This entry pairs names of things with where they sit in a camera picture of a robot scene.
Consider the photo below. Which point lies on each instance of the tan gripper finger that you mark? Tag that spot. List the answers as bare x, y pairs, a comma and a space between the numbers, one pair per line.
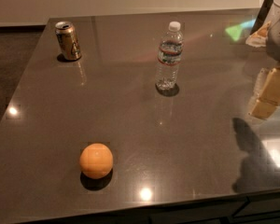
270, 92
260, 110

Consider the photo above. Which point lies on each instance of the clear plastic water bottle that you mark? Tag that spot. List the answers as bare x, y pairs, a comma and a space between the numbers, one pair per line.
169, 57

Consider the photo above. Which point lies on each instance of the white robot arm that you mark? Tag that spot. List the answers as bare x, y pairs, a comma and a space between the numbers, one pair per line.
267, 36

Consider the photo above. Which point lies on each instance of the orange fruit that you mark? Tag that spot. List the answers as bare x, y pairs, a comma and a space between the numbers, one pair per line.
96, 161

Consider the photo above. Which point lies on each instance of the gold soda can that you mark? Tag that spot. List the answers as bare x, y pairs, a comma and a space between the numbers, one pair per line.
67, 38

